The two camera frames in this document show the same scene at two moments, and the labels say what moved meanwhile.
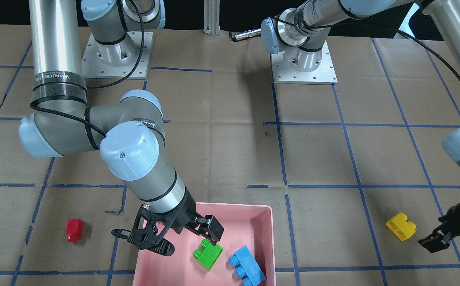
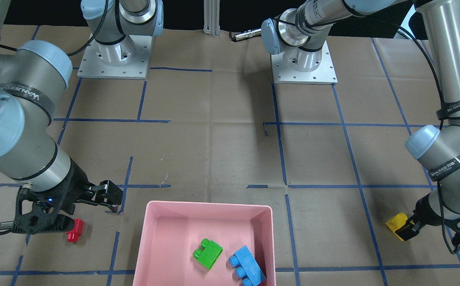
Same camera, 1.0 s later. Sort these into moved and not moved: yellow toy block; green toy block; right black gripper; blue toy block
Moved: right black gripper
Not moved: yellow toy block; green toy block; blue toy block
